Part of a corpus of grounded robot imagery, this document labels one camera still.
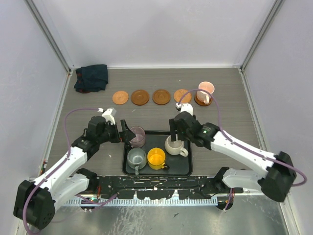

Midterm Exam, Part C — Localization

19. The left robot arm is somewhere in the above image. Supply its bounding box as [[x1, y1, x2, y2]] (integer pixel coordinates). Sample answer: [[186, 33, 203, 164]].
[[13, 114, 135, 233]]

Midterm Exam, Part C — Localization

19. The woven rattan coaster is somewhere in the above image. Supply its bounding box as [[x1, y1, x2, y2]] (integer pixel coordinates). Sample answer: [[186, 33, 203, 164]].
[[174, 89, 192, 103]]

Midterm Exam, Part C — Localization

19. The aluminium frame rail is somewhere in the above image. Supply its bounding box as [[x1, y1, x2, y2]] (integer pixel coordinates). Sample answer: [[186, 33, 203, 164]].
[[24, 175, 291, 196]]

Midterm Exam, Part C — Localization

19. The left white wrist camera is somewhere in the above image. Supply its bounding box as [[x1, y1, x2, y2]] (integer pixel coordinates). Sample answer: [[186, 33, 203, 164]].
[[97, 108, 116, 125]]

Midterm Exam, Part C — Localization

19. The dark blue folded cloth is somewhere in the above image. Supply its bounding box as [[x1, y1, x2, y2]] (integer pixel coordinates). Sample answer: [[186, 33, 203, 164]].
[[74, 64, 109, 94]]

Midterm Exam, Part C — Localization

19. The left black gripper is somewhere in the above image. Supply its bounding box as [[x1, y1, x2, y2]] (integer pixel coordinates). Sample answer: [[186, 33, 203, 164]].
[[97, 119, 135, 144]]

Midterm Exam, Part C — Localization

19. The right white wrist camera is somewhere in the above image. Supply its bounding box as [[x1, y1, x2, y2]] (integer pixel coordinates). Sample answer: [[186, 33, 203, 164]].
[[176, 103, 193, 115]]

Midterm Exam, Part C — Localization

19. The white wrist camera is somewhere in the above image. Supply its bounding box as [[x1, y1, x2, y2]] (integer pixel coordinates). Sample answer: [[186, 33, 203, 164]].
[[176, 103, 193, 115], [97, 108, 116, 125]]

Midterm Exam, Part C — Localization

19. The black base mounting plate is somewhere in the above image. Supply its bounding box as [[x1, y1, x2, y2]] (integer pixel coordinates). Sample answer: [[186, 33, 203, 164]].
[[80, 176, 230, 200]]

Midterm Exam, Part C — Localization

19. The pink ceramic mug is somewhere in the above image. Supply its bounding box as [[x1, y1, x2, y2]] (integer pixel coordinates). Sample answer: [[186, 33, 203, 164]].
[[197, 81, 215, 104]]

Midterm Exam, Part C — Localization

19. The white speckled mug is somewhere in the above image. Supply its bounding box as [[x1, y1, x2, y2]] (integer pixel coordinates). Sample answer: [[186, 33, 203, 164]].
[[164, 136, 189, 157]]

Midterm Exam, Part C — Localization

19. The light orange coaster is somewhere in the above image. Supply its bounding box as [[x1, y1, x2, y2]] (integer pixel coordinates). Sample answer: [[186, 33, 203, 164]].
[[112, 91, 129, 105]]

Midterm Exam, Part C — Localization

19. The dark wooden coaster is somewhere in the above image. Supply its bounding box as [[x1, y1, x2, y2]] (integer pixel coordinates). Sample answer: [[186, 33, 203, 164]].
[[194, 95, 213, 106], [131, 90, 149, 106], [152, 89, 171, 105]]

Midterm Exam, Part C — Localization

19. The black plastic tray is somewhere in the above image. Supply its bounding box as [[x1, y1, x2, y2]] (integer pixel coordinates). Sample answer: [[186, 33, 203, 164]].
[[122, 130, 193, 177]]

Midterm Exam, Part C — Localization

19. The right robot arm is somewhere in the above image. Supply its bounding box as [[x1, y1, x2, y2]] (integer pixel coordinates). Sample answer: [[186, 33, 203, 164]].
[[169, 111, 296, 202]]

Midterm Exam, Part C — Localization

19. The purple mug black handle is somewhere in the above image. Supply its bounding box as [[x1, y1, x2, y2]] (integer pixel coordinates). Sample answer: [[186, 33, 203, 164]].
[[125, 126, 146, 149]]

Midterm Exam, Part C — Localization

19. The grey stoneware mug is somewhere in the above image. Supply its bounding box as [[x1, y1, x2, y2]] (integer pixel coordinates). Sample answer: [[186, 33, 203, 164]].
[[127, 148, 147, 176]]

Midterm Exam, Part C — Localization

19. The yellow mug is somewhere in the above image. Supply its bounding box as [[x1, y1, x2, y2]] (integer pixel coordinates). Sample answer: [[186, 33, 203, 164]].
[[147, 147, 170, 170]]

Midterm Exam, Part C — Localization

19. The perforated cable duct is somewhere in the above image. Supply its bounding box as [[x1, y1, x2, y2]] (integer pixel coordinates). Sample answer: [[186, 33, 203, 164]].
[[62, 196, 218, 207]]

